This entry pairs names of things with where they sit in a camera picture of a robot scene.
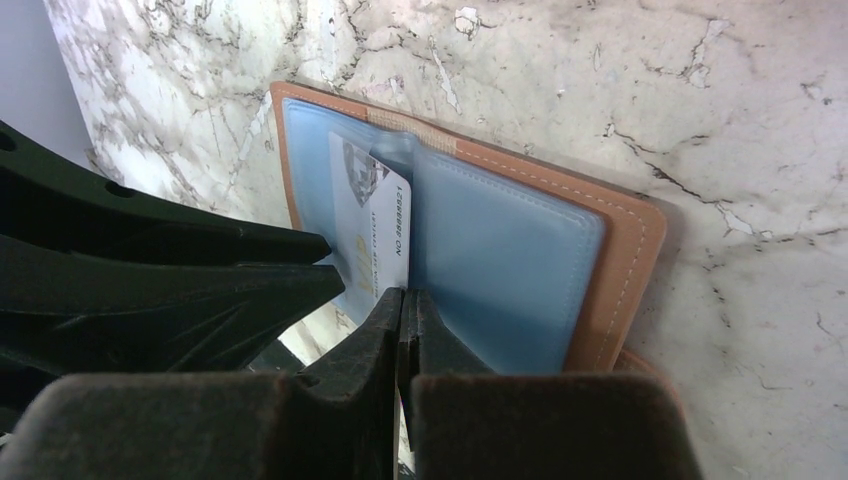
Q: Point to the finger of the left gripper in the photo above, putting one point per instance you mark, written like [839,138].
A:
[52,203]
[68,313]

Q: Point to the silver card with emblem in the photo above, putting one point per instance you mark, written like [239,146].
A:
[371,208]

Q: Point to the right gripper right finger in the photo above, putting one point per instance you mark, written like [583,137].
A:
[467,422]

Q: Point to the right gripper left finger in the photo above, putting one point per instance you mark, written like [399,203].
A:
[336,419]

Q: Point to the tan leather card holder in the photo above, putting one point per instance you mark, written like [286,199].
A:
[536,269]

